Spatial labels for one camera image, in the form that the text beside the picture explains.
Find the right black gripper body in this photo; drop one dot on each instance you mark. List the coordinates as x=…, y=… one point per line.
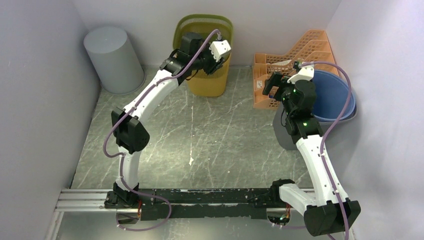
x=286, y=90

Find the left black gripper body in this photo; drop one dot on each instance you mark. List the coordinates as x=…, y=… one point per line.
x=206, y=62

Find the olive green mesh bin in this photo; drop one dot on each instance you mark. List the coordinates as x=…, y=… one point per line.
x=203, y=24

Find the light grey plastic bin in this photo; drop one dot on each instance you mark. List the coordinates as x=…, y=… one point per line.
x=114, y=59

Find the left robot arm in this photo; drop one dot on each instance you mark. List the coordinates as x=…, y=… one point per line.
x=193, y=55

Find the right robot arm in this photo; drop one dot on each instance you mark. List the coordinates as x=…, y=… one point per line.
x=330, y=210

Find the yellow mesh bin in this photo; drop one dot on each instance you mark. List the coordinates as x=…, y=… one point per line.
x=212, y=85

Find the blue plastic bin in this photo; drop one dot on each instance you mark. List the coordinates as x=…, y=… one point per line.
x=331, y=94

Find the dark grey mesh bin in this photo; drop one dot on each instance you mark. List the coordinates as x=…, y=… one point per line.
x=282, y=136

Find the orange mesh file organizer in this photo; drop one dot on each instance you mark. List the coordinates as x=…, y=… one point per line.
x=312, y=46

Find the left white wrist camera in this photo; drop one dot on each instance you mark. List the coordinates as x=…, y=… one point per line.
x=220, y=50

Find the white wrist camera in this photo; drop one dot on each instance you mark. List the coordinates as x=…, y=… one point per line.
x=305, y=73
x=220, y=50

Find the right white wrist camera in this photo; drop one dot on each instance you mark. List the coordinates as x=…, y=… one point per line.
x=305, y=73

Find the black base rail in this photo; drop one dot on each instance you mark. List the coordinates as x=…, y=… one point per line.
x=176, y=203

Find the aluminium frame rail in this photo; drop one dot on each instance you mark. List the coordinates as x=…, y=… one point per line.
x=86, y=200

